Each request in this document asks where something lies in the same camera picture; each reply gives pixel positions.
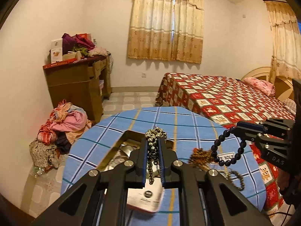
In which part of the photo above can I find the brown wooden bead necklace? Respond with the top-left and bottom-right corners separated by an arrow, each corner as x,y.
188,147 -> 216,171

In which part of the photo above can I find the pink pillow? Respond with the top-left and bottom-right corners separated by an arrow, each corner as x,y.
243,77 -> 275,97

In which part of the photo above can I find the brown wooden desk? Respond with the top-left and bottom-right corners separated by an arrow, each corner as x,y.
43,56 -> 112,124

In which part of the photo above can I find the clothes pile on desk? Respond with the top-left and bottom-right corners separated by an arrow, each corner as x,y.
62,33 -> 111,58

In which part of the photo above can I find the white paper card in tin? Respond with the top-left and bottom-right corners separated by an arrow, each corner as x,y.
127,165 -> 165,213

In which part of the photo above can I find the beige right curtain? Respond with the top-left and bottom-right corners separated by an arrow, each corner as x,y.
265,1 -> 300,83

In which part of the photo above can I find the white product box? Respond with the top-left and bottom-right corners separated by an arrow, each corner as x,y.
50,38 -> 63,63

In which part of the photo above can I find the red patterned bed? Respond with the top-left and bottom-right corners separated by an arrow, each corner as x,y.
154,72 -> 296,213

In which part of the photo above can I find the dark purple bead bracelet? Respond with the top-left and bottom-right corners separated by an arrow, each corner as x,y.
211,126 -> 247,167

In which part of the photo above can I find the gold silver bead chain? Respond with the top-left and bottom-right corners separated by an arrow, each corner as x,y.
144,126 -> 167,185

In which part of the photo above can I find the beige window curtain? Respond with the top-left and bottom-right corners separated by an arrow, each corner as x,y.
127,0 -> 204,64

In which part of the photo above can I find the pink metal tin box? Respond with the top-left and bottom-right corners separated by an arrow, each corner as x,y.
97,127 -> 174,172

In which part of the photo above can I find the clothes pile on floor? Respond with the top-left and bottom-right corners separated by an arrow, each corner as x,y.
29,100 -> 93,171

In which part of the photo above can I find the blue plaid table cloth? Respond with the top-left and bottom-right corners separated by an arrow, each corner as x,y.
61,107 -> 266,225

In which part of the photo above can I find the cream wooden headboard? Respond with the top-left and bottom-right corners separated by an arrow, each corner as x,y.
241,66 -> 296,102

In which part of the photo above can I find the striped grey pillow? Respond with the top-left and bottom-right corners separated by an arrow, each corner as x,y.
283,98 -> 296,116

